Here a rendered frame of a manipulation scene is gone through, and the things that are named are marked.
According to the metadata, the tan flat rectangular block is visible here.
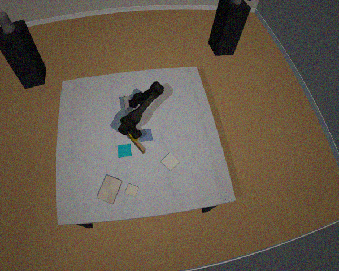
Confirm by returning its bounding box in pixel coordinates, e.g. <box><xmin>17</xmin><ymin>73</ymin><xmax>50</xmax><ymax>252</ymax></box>
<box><xmin>97</xmin><ymin>175</ymin><xmax>122</xmax><ymax>204</ymax></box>

